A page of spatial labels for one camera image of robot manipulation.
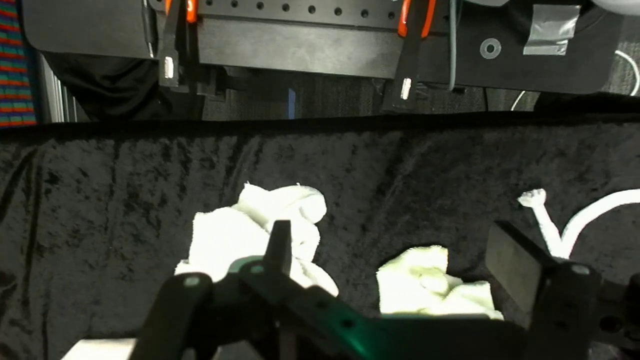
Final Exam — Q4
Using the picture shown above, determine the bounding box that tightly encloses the grey tape piece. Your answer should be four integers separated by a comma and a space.
520, 2, 584, 58

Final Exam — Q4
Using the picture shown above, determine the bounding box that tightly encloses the small white towel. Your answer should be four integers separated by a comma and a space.
173, 182, 341, 300

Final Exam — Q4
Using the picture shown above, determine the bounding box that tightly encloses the orange-handled clamp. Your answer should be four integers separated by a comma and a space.
391, 0, 442, 103
157, 0, 204, 91

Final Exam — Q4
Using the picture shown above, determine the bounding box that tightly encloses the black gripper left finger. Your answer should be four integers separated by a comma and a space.
135, 218, 377, 360

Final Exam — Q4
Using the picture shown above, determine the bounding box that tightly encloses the white cable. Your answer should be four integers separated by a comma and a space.
507, 46, 640, 113

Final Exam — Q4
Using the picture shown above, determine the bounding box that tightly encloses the white rope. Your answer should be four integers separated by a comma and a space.
516, 186, 640, 261

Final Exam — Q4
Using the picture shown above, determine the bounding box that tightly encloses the pale yellow cloth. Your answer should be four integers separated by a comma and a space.
373, 244, 505, 322

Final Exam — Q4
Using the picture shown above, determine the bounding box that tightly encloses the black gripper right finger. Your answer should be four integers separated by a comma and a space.
483, 220, 640, 360

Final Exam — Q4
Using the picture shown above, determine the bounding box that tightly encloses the black perforated breadboard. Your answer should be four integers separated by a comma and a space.
195, 0, 457, 80

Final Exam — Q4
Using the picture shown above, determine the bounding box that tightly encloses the colourful patterned backdrop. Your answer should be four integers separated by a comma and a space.
0, 0, 39, 130

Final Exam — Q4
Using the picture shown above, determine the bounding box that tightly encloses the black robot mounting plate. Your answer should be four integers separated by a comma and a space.
455, 0, 626, 95

